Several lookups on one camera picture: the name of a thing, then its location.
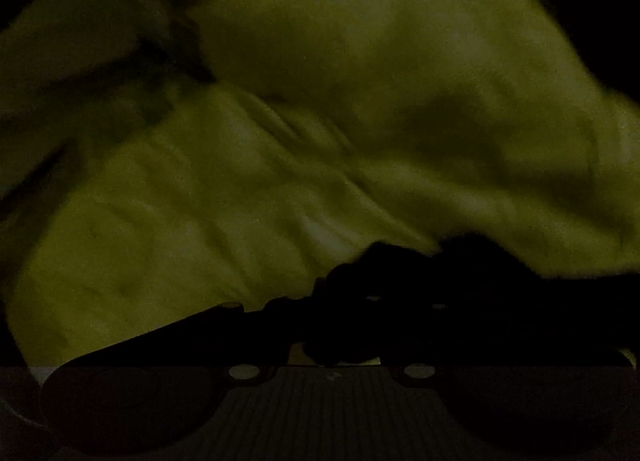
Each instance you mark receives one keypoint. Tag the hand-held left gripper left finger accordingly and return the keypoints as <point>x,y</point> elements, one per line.
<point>215,336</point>

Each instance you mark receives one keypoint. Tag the dark cloth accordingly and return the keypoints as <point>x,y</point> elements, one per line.
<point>480,276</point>

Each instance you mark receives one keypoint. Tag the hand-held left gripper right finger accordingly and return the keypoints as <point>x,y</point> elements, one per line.
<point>440,316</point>

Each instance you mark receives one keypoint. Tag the light crumpled cloth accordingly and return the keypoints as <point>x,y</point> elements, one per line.
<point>280,151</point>

